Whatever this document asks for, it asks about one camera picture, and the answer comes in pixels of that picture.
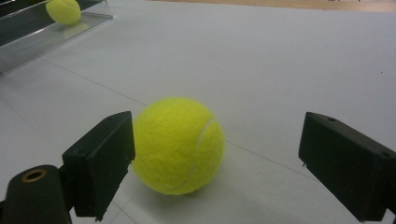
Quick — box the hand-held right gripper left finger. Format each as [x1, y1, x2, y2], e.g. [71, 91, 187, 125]
[62, 110, 136, 222]

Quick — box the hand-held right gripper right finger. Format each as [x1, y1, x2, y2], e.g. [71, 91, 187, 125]
[298, 111, 396, 222]

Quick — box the yellow tennis ball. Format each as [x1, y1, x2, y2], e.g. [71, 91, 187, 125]
[45, 0, 82, 26]
[131, 96, 226, 196]

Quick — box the clear plastic container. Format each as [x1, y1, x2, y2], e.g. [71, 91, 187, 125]
[0, 0, 114, 76]

